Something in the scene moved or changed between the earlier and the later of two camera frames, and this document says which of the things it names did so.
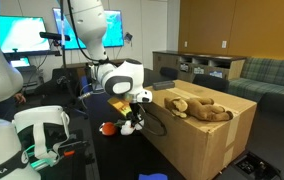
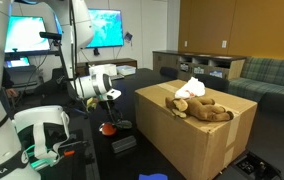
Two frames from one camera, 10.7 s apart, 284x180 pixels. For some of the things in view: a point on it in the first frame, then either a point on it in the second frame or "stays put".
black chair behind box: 211,81 stays put
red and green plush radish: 109,127 stays put
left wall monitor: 19,37 stays put
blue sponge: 155,176 stays put
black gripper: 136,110 -> 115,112
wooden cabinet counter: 188,65 stays put
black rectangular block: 163,85 -> 123,144
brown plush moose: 200,108 stays put
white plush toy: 126,128 -> 193,88
